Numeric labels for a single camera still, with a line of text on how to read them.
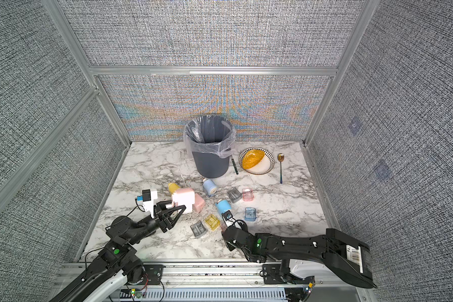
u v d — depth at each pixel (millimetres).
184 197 647
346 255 453
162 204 664
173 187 924
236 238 596
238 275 747
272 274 740
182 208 635
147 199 602
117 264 550
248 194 969
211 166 1044
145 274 731
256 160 1033
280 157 1097
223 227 856
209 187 900
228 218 721
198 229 855
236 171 1060
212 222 875
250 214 899
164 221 596
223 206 850
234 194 972
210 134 980
